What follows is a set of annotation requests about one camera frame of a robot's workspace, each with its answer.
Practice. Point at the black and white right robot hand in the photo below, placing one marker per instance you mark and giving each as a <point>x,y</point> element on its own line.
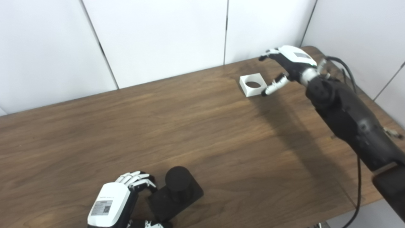
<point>295,58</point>

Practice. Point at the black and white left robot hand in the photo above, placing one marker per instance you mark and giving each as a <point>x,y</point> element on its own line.
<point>110,202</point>

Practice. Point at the white square piece with hole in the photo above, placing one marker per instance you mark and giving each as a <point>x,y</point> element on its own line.
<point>253,91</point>

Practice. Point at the black cylindrical peg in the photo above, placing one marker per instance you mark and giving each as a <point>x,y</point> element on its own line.
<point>178,183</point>

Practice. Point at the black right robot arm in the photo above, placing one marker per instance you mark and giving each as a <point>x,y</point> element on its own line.
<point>351,117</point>

